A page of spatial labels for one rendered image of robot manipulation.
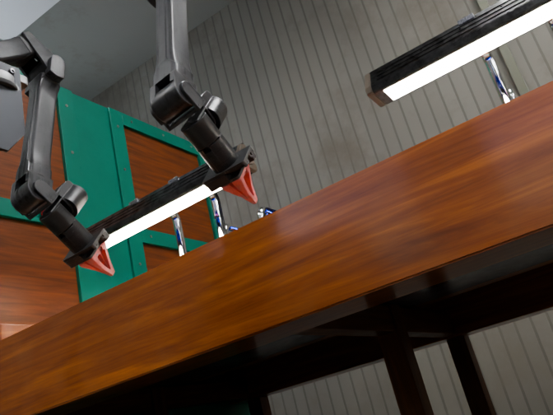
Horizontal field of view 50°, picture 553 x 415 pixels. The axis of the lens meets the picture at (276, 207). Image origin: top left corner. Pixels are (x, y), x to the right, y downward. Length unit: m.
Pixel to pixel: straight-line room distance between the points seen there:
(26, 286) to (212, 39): 2.59
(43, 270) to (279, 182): 1.80
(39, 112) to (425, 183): 0.94
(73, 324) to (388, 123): 2.26
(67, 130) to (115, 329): 1.19
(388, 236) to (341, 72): 2.59
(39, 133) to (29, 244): 0.59
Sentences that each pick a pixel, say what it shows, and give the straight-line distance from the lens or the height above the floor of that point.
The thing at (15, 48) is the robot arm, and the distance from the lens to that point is 1.57.
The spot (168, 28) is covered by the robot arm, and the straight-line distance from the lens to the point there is 1.21.
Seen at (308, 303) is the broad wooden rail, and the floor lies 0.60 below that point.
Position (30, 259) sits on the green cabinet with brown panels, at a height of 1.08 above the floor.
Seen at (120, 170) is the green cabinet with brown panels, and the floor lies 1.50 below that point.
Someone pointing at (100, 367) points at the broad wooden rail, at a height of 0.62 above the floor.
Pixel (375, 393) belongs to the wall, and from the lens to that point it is 3.05.
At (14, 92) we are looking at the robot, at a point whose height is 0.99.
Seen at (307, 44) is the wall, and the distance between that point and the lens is 3.63.
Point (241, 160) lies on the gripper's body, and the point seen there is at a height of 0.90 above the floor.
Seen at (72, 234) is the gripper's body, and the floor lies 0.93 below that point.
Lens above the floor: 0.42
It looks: 21 degrees up
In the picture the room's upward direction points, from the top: 15 degrees counter-clockwise
